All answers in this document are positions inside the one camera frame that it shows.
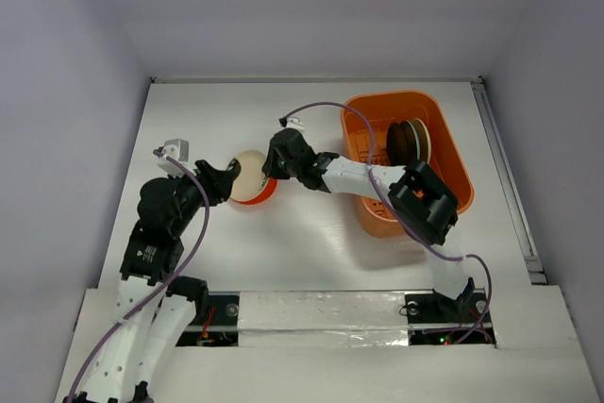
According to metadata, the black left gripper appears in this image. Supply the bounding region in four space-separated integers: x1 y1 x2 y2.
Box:
170 159 234 233

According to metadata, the cream floral plate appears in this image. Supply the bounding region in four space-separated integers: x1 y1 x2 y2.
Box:
230 149 268 203

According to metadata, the orange red plate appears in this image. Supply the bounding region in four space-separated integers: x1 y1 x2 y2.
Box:
230 178 277 206

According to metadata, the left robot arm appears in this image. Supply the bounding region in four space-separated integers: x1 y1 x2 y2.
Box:
64 151 241 402

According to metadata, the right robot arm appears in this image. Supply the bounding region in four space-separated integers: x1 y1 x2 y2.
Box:
262 128 475 322

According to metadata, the orange plastic dish rack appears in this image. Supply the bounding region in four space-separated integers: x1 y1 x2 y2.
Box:
341 91 475 214

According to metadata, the black plate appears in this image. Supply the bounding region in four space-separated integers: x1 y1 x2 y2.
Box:
386 121 420 166

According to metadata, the pale green rimmed plate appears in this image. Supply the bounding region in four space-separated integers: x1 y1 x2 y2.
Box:
411 118 431 163

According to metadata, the silver foil tape strip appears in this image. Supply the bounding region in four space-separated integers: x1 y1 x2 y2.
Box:
237 291 409 348

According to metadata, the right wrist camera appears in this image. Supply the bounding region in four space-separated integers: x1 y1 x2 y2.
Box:
278 116 305 133

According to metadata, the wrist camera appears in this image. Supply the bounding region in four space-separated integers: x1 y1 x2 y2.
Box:
278 116 305 133
154 139 191 176

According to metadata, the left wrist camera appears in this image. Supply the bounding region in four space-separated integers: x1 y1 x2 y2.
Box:
154 139 191 176

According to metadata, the aluminium side rail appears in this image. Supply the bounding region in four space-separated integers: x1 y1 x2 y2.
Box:
470 77 549 286

